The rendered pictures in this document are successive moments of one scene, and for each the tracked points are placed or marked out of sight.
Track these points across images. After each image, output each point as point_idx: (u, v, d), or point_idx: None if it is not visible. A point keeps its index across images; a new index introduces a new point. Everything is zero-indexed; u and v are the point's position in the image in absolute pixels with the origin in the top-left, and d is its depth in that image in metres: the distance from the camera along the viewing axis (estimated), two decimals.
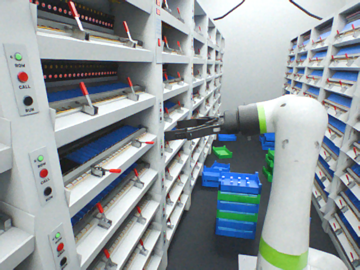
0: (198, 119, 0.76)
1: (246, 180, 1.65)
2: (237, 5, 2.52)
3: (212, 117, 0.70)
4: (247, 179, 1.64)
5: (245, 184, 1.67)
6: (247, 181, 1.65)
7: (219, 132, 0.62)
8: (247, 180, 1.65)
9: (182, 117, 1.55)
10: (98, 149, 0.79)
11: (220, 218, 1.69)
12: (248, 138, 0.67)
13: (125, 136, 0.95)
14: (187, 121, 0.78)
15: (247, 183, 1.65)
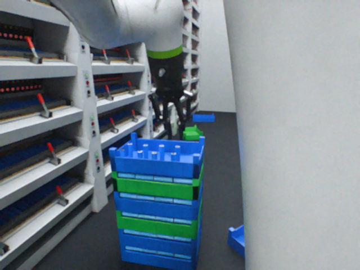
0: None
1: (175, 151, 0.79)
2: None
3: None
4: (176, 148, 0.78)
5: None
6: (176, 153, 0.79)
7: (148, 96, 0.64)
8: (178, 151, 0.79)
9: (23, 7, 0.70)
10: None
11: (126, 229, 0.84)
12: (160, 74, 0.53)
13: None
14: None
15: (177, 157, 0.80)
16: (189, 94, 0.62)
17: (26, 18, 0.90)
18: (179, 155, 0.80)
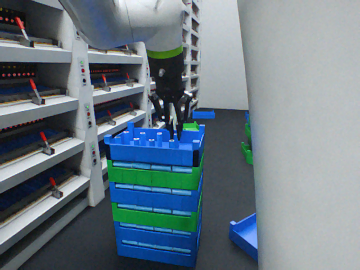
0: None
1: (174, 139, 0.75)
2: None
3: None
4: (175, 135, 0.75)
5: None
6: (175, 141, 0.75)
7: (148, 97, 0.64)
8: (176, 139, 0.75)
9: None
10: None
11: (122, 222, 0.80)
12: (160, 74, 0.53)
13: None
14: None
15: (176, 145, 0.76)
16: (189, 94, 0.62)
17: (17, 1, 0.86)
18: (178, 143, 0.76)
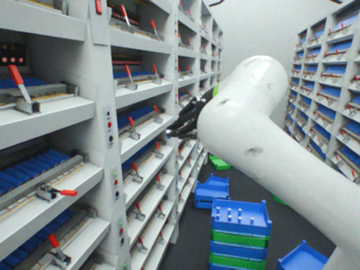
0: (180, 120, 0.68)
1: None
2: None
3: (190, 113, 0.62)
4: None
5: (168, 138, 0.80)
6: None
7: (199, 140, 0.61)
8: (171, 131, 0.76)
9: (160, 128, 1.11)
10: None
11: (214, 263, 1.25)
12: None
13: (30, 178, 0.50)
14: (173, 126, 0.72)
15: None
16: (199, 98, 0.63)
17: None
18: None
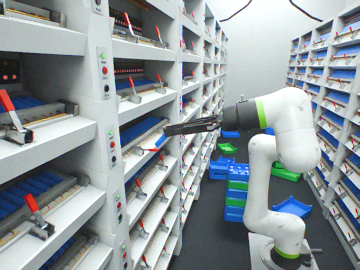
0: None
1: (163, 134, 0.75)
2: (242, 8, 2.67)
3: None
4: None
5: (158, 143, 0.77)
6: (161, 135, 0.75)
7: (215, 115, 0.74)
8: (162, 134, 0.74)
9: (194, 111, 1.70)
10: (134, 134, 0.93)
11: (228, 205, 1.84)
12: (241, 97, 0.64)
13: (152, 125, 1.09)
14: (176, 132, 0.72)
15: (158, 139, 0.75)
16: (213, 125, 0.63)
17: None
18: (160, 139, 0.74)
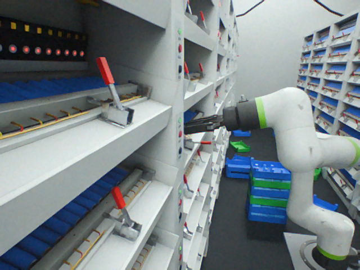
0: None
1: None
2: (259, 3, 2.60)
3: None
4: None
5: None
6: None
7: (215, 115, 0.74)
8: None
9: (220, 107, 1.64)
10: None
11: (253, 204, 1.78)
12: (241, 97, 0.65)
13: (190, 118, 1.03)
14: None
15: None
16: (213, 125, 0.63)
17: None
18: None
